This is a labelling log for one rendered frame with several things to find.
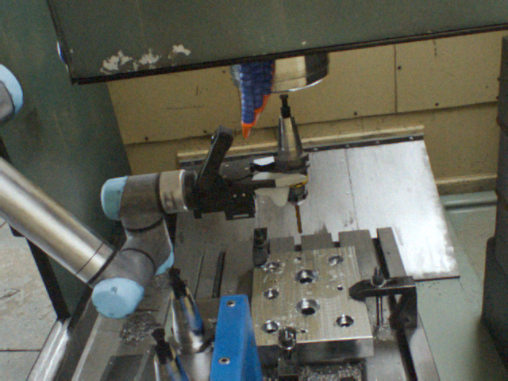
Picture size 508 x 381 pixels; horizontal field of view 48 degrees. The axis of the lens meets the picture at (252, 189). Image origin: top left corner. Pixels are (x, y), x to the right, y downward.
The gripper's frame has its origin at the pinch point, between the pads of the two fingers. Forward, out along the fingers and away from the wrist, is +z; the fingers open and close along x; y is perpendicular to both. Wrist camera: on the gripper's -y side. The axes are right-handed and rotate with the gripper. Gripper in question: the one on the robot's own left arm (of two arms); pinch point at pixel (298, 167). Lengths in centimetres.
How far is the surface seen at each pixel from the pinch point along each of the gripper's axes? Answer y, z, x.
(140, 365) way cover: 58, -46, -14
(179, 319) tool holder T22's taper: 3.5, -16.9, 32.5
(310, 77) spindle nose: -17.8, 3.5, 6.4
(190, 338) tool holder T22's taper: 6.5, -16.1, 32.9
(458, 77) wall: 24, 54, -100
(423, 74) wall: 21, 43, -100
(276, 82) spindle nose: -18.1, -1.5, 7.8
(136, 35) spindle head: -33.0, -13.3, 32.5
